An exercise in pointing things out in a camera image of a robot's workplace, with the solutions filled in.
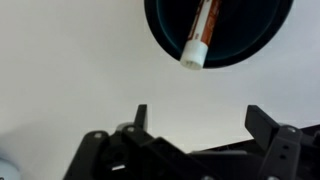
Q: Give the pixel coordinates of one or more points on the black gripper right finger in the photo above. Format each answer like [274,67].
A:
[283,146]

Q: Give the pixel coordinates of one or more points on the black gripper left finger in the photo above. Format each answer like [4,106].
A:
[133,150]

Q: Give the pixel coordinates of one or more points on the red and white marker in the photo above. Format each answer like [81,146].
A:
[196,50]

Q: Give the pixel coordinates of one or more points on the dark blue mug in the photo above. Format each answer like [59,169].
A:
[246,30]

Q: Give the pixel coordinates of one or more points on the white cylinder with green light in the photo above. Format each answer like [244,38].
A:
[7,170]

